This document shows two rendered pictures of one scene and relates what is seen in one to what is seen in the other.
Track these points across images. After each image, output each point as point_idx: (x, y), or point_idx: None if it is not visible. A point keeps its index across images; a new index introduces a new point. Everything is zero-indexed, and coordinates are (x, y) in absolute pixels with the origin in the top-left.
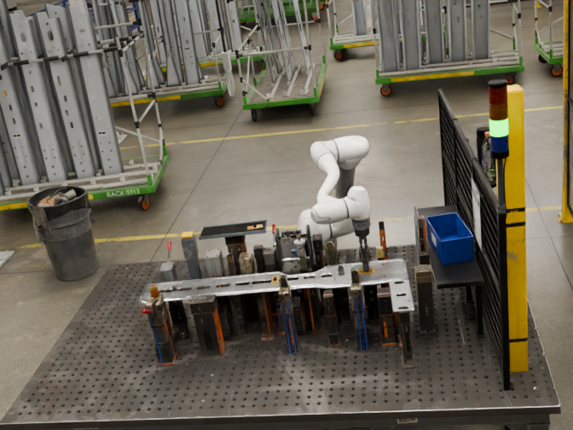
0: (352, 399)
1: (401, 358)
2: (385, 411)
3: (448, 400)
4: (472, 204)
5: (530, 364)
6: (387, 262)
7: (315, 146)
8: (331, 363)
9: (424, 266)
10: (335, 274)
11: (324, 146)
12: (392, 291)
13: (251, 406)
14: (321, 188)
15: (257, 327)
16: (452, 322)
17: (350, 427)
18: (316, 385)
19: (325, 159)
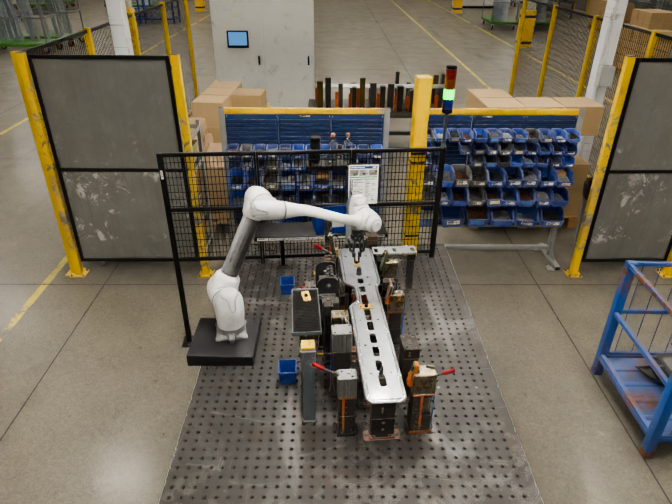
0: (455, 309)
1: (405, 289)
2: (464, 296)
3: (447, 274)
4: (348, 183)
5: None
6: (342, 254)
7: (266, 203)
8: (412, 320)
9: (369, 233)
10: (359, 276)
11: (271, 199)
12: (389, 252)
13: (476, 357)
14: (339, 215)
15: (358, 366)
16: None
17: None
18: (442, 325)
19: (292, 205)
